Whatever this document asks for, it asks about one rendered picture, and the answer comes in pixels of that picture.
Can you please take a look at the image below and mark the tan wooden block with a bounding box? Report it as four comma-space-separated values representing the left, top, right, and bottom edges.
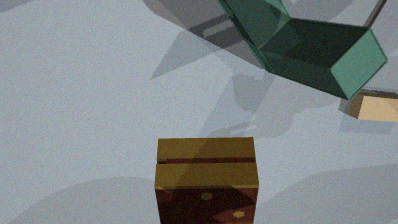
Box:
348, 93, 398, 122

